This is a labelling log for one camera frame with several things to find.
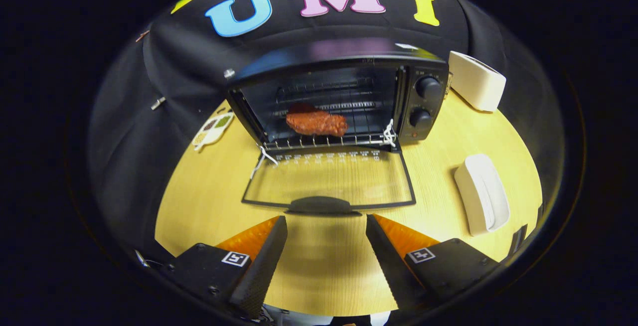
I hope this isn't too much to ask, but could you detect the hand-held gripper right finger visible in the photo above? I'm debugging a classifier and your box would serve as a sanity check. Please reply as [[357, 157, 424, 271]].
[[365, 214, 500, 312]]

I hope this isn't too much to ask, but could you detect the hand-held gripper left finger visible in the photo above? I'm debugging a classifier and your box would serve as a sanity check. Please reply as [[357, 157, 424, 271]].
[[164, 215, 289, 319]]

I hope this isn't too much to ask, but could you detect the reddish brown meat piece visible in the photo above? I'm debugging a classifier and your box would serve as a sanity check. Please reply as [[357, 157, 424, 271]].
[[286, 109, 348, 137]]

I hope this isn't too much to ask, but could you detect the black toaster oven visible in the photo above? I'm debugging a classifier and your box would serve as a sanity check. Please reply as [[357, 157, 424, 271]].
[[224, 37, 450, 216]]

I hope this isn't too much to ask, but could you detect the white slot toaster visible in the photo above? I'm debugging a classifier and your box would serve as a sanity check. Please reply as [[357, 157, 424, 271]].
[[448, 51, 507, 113]]

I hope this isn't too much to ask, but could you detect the small white ribbed tray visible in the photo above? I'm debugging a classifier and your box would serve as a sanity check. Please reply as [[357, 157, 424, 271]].
[[454, 154, 511, 237]]

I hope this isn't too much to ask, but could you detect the cream sectioned snack plate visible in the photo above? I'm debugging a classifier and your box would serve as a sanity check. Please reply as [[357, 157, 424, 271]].
[[192, 112, 235, 151]]

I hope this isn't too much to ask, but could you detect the black backdrop cloth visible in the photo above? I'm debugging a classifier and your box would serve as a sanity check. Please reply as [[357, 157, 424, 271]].
[[87, 0, 566, 267]]

